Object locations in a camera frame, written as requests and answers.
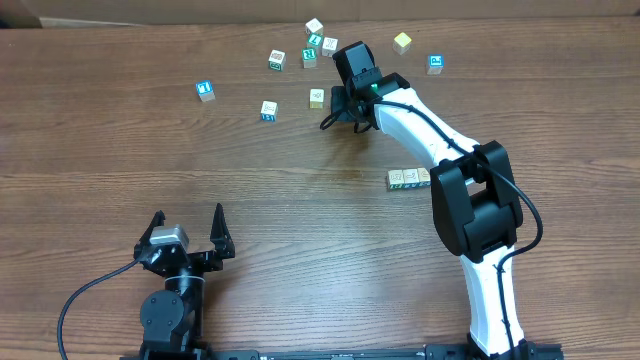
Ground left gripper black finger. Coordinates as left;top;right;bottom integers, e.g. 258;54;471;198
134;210;166;250
209;203;235;260

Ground green R letter block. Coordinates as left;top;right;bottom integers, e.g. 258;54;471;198
387;170;405;190

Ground blue T letter block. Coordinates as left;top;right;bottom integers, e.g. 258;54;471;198
403;169;420;189

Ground yellow-top wooden block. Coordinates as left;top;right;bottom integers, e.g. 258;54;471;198
417;168;431;187

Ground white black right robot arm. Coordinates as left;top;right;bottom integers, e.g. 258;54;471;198
321;42;530;359

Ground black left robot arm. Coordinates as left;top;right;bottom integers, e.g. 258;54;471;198
134;204;235;359

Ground yellow-sided wooden block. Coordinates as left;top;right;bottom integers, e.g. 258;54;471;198
309;89;325;109

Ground blue-sided wooden block rear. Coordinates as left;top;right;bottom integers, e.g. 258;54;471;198
321;37;338;57

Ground green-top R block rear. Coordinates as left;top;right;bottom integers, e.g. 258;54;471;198
301;48;317;69

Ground yellow-top block far right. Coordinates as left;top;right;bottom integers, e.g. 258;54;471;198
392;32;412;55

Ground green L letter block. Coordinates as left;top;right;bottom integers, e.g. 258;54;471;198
306;33;324;53

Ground rear plain wooden block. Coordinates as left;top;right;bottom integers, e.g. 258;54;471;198
305;18;324;35

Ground plain wooden block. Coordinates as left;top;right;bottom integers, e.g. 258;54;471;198
260;101;278;122
305;18;324;35

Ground plain top wooden block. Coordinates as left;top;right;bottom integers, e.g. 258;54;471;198
260;101;278;122

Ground blue P letter block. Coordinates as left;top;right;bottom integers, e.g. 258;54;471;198
427;54;444;75

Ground green B letter block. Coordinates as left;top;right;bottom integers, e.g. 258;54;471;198
268;49;286;72

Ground blue-top block far left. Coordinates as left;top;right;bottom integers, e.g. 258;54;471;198
196;80;216;102

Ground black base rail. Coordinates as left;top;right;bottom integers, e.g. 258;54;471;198
119;342;566;360

